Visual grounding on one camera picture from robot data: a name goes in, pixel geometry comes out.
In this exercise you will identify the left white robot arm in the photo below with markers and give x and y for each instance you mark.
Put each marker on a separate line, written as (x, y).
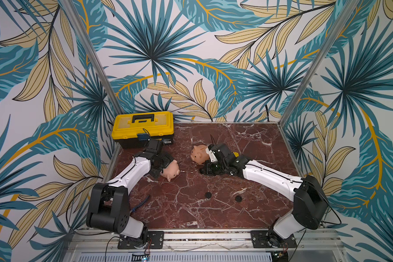
(109, 207)

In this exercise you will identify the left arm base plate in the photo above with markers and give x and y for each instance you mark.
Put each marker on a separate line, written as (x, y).
(153, 240)

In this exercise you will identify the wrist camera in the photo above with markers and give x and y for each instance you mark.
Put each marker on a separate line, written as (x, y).
(154, 146)
(211, 154)

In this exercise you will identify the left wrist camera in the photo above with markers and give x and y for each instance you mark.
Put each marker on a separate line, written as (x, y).
(154, 146)

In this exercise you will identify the aluminium front rail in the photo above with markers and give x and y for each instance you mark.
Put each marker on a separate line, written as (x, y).
(187, 240)

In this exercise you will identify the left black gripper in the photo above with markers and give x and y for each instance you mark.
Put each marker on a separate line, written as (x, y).
(167, 159)

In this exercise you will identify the yellow black toolbox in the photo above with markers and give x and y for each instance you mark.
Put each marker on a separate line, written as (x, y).
(134, 130)

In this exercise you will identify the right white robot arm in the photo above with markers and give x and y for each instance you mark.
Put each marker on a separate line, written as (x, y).
(309, 200)

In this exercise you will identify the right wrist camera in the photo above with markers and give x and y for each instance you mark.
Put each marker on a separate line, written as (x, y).
(211, 154)

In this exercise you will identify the pink piggy bank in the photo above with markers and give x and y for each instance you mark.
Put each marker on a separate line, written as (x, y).
(199, 154)
(171, 171)

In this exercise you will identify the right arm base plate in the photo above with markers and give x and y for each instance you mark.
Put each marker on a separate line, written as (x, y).
(269, 239)

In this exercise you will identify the blue handled pliers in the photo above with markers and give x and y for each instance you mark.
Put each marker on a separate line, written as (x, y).
(134, 209)

